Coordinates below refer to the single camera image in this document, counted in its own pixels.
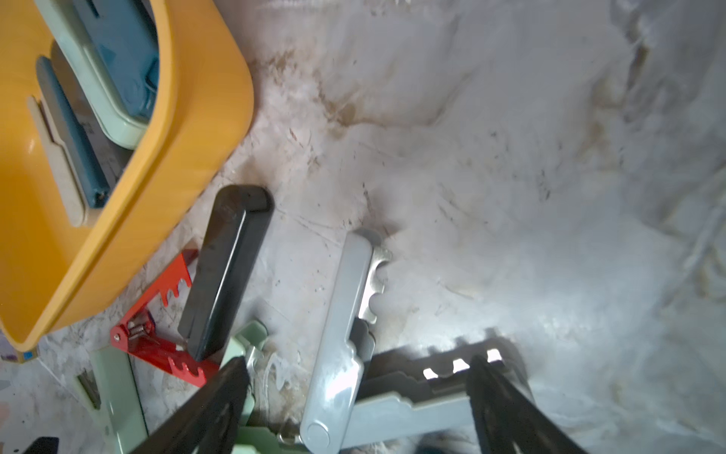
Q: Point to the grey pruning pliers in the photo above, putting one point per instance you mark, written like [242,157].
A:
[356,397]

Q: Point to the black pruning pliers upper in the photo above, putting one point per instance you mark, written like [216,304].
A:
[235,233]

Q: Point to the red pruning pliers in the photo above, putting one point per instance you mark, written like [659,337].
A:
[136,333]

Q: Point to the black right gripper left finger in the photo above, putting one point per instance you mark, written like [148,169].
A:
[207,422]

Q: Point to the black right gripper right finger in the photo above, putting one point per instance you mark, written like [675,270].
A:
[505,420]

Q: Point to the mint V pruning pliers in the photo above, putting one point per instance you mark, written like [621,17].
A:
[109,392]

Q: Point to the beige pruning pliers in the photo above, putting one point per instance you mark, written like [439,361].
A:
[61,170]

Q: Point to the yellow plastic storage box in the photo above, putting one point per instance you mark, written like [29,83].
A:
[53,274]

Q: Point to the teal pruning pliers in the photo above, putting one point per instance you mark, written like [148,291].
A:
[125,38]
[85,166]

